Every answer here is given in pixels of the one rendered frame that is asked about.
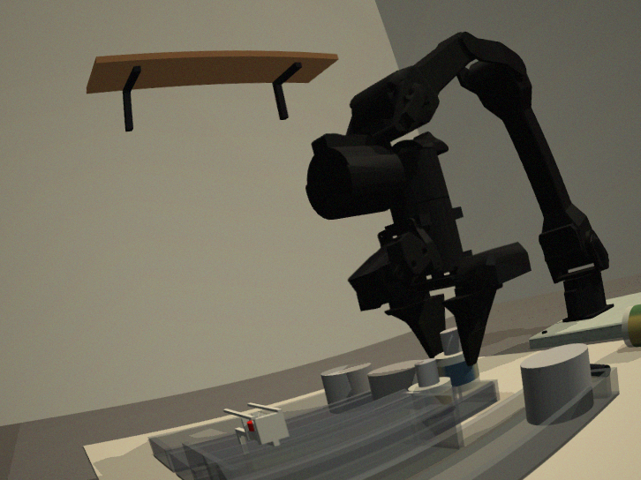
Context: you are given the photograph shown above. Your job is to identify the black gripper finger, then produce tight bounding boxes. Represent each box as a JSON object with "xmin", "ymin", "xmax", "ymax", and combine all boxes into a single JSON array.
[
  {"xmin": 385, "ymin": 294, "xmax": 446, "ymax": 358},
  {"xmin": 441, "ymin": 283, "xmax": 503, "ymax": 366}
]

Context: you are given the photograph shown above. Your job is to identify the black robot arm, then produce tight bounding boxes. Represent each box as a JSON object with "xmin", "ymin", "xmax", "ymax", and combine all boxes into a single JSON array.
[{"xmin": 305, "ymin": 32, "xmax": 615, "ymax": 322}]

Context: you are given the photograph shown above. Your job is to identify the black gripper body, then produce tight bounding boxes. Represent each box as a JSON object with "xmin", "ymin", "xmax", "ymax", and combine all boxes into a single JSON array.
[{"xmin": 384, "ymin": 197, "xmax": 531, "ymax": 310}]

